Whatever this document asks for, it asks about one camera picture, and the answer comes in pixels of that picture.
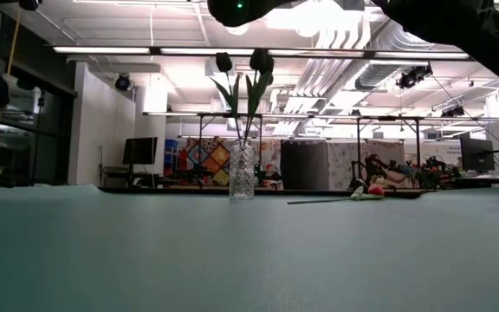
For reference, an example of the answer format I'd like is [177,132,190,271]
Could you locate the dark curtain panel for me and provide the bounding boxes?
[280,139,329,191]

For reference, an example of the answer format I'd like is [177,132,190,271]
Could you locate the yellow pole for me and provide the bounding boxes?
[0,8,22,172]

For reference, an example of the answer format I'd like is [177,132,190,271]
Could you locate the black metal frame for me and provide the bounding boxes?
[356,115,424,188]
[197,112,263,187]

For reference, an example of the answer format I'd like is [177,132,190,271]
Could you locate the red artificial tulip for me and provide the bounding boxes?
[287,184,386,205]

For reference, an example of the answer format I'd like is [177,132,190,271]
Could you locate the colourful patchwork quilt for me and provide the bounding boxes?
[184,137,233,185]

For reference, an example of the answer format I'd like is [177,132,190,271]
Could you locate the black computer monitor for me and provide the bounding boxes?
[460,137,496,172]
[122,137,159,166]

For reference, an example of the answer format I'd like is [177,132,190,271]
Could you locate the person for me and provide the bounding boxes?
[365,153,419,186]

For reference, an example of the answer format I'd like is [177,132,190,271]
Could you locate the blue storage bins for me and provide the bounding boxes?
[165,138,180,177]

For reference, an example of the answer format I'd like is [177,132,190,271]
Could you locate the overhead LED light bar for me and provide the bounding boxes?
[52,45,471,61]

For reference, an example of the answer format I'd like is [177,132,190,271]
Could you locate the black ceiling spotlight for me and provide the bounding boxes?
[396,63,433,90]
[114,74,132,92]

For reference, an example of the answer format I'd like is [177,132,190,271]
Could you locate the black artificial tulip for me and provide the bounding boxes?
[209,51,241,145]
[241,48,275,146]

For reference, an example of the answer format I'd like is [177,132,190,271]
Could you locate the silver air duct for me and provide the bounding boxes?
[355,16,450,90]

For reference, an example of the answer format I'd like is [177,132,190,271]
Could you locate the tall clear glass vase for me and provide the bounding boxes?
[228,139,256,201]

